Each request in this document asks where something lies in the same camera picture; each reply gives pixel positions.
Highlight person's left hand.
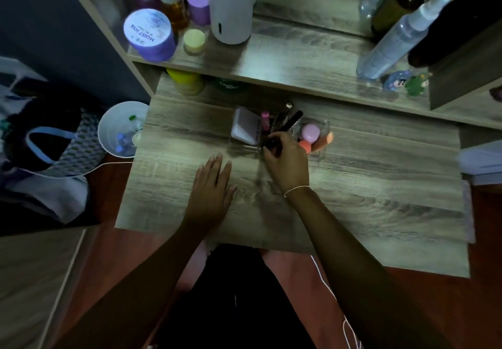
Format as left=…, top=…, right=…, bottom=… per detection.
left=184, top=153, right=238, bottom=231

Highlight person's right hand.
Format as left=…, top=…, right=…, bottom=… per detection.
left=262, top=131, right=311, bottom=197

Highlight black cosmetic tube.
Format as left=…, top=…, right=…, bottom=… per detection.
left=264, top=136, right=284, bottom=158

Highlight person's left forearm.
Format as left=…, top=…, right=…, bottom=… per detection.
left=51, top=219, right=220, bottom=349

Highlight person's right forearm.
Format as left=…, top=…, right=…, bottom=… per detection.
left=285, top=186, right=455, bottom=349

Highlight clear acrylic makeup organizer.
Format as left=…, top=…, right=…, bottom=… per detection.
left=229, top=105, right=331, bottom=162

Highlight black makeup pencil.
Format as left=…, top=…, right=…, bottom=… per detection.
left=279, top=110, right=304, bottom=133

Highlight makeup brush with metal ferrule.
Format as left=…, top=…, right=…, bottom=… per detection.
left=274, top=102, right=294, bottom=130

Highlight white compact case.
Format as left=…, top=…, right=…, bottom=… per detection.
left=231, top=107, right=263, bottom=145

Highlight pink makeup sponge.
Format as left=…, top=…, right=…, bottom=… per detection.
left=301, top=123, right=321, bottom=144

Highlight orange makeup sponge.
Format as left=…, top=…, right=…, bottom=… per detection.
left=311, top=132, right=334, bottom=153

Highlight dark green jar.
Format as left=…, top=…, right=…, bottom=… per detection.
left=213, top=77, right=248, bottom=95

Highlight wooden vanity shelf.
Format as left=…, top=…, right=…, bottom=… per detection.
left=55, top=0, right=502, bottom=130

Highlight white round bin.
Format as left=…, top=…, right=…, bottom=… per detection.
left=97, top=101, right=150, bottom=160

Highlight black shorts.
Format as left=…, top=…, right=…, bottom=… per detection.
left=156, top=243, right=317, bottom=349

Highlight small pale yellow jar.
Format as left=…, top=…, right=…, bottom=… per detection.
left=183, top=29, right=206, bottom=55

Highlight blue toy figurine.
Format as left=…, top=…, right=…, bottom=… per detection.
left=382, top=70, right=412, bottom=93

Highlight purple round jar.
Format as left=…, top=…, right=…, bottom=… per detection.
left=123, top=8, right=177, bottom=63

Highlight tall white cylinder bottle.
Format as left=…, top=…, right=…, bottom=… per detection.
left=207, top=0, right=260, bottom=46

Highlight green toy figurine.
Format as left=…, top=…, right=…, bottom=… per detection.
left=405, top=72, right=433, bottom=97

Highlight clear spray bottle white cap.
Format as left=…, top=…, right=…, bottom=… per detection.
left=356, top=0, right=455, bottom=81

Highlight bottle with purple cap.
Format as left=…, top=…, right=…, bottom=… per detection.
left=186, top=0, right=211, bottom=27

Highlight dark glass bottle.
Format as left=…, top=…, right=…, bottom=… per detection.
left=370, top=0, right=427, bottom=38

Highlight white paper stack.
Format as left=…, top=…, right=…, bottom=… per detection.
left=456, top=140, right=502, bottom=187

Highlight large black object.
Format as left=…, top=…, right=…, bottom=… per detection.
left=407, top=0, right=502, bottom=69

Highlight white string bracelet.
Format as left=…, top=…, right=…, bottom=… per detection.
left=283, top=185, right=311, bottom=199

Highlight white cable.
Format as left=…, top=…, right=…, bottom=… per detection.
left=10, top=160, right=135, bottom=179

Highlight patterned bag with blue handle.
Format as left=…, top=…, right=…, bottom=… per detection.
left=0, top=84, right=107, bottom=182

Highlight thin white cord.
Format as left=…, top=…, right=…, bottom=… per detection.
left=310, top=255, right=363, bottom=349

